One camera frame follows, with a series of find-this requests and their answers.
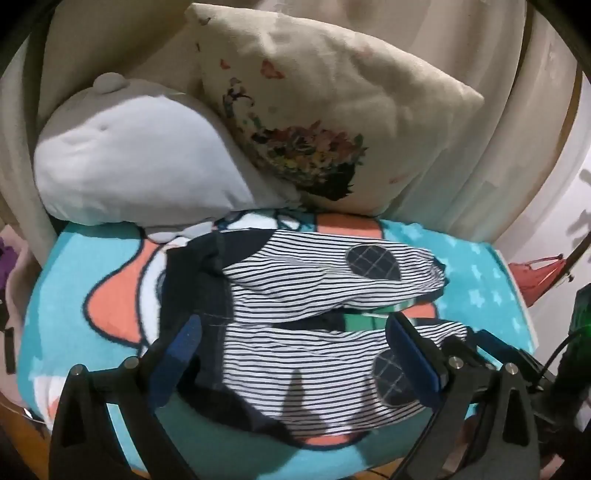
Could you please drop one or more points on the beige sofa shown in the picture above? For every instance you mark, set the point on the beige sofa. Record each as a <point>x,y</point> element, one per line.
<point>517,115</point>

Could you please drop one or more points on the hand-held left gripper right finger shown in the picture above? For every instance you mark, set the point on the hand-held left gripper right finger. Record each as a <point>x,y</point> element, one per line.
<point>413,357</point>

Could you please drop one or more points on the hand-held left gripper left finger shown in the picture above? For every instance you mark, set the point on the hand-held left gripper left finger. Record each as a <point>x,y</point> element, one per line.
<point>178,360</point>

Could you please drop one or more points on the striped pants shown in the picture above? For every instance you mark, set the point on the striped pants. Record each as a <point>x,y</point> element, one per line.
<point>286,360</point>

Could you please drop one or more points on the grey white plush pillow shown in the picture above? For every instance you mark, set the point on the grey white plush pillow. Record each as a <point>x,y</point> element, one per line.
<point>120,157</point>

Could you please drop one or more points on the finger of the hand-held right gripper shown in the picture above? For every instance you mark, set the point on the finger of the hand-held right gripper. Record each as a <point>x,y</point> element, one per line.
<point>503,346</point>

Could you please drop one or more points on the purple cloth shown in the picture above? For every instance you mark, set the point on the purple cloth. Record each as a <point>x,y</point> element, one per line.
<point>7,263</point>

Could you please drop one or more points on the red cloth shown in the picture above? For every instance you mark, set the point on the red cloth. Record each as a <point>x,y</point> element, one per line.
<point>531,277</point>

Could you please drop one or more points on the cream floral pillow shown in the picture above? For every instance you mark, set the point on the cream floral pillow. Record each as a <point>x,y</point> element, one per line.
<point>332,92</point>

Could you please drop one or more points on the printed blanket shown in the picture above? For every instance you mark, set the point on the printed blanket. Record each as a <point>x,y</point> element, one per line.
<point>475,286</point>

